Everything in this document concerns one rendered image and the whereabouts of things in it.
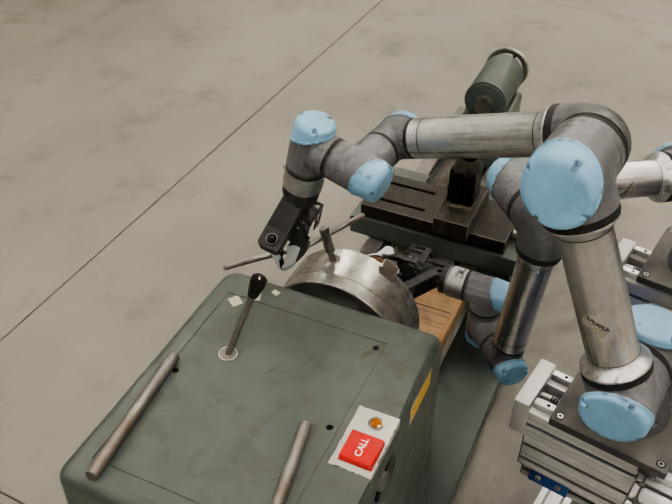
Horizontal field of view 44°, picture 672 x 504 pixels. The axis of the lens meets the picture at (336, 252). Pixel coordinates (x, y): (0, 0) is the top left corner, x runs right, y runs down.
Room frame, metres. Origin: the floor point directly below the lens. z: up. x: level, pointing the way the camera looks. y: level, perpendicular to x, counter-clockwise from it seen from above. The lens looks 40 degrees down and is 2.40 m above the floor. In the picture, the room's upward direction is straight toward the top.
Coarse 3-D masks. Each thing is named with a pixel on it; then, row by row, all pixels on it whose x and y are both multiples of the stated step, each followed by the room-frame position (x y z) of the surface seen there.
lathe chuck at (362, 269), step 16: (320, 256) 1.41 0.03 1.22; (352, 256) 1.39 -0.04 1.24; (368, 256) 1.39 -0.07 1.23; (304, 272) 1.36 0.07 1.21; (336, 272) 1.34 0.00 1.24; (352, 272) 1.34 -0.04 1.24; (368, 272) 1.35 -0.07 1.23; (368, 288) 1.30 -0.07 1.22; (384, 288) 1.32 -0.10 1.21; (400, 288) 1.34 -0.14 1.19; (400, 304) 1.31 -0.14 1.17; (400, 320) 1.28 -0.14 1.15; (416, 320) 1.33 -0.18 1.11
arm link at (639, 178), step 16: (496, 160) 1.51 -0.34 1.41; (512, 160) 1.48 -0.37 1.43; (640, 160) 1.56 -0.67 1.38; (656, 160) 1.56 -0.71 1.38; (496, 176) 1.46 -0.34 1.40; (512, 176) 1.43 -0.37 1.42; (624, 176) 1.50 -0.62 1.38; (640, 176) 1.51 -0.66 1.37; (656, 176) 1.52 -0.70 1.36; (496, 192) 1.44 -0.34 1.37; (512, 192) 1.40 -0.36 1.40; (624, 192) 1.49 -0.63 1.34; (640, 192) 1.50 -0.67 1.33; (656, 192) 1.52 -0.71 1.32
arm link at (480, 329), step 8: (472, 312) 1.43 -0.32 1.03; (472, 320) 1.43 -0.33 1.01; (480, 320) 1.41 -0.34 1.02; (488, 320) 1.41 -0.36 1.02; (496, 320) 1.42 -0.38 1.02; (472, 328) 1.42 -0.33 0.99; (480, 328) 1.40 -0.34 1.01; (488, 328) 1.39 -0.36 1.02; (472, 336) 1.41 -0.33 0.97; (480, 336) 1.38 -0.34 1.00; (472, 344) 1.42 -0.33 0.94; (480, 344) 1.37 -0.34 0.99
